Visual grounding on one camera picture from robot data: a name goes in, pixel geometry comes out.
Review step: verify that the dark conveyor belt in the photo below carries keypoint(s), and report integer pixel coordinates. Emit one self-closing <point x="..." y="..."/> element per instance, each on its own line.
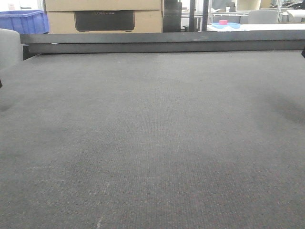
<point x="209" y="140"/>

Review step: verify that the lower cardboard box black print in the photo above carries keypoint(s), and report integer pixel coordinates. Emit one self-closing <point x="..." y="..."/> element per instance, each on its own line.
<point x="111" y="21"/>

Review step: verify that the upper cardboard box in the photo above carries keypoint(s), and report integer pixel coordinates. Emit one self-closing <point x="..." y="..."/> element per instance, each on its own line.
<point x="80" y="5"/>

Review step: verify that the black stacked cases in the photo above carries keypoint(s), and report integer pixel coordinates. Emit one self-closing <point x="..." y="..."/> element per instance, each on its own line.
<point x="172" y="11"/>

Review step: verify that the blue tray on table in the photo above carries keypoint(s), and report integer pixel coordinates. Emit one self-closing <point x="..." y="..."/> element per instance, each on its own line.
<point x="229" y="25"/>

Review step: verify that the pink tape roll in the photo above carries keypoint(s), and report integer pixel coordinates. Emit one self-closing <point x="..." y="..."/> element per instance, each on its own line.
<point x="223" y="22"/>

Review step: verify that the white background table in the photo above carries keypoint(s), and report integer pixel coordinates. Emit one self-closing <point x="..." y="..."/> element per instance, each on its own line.
<point x="262" y="27"/>

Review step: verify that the blue plastic crate background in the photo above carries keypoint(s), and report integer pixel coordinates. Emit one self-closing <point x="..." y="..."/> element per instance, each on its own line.
<point x="25" y="21"/>

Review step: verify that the grey chair back left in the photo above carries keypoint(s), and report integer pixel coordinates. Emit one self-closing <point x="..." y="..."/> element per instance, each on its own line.
<point x="11" y="50"/>

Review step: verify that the black vertical post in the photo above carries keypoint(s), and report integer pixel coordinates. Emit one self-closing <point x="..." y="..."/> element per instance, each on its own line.
<point x="191" y="15"/>

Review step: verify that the black conveyor side rail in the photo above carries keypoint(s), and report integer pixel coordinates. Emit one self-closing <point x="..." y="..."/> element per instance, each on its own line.
<point x="207" y="41"/>

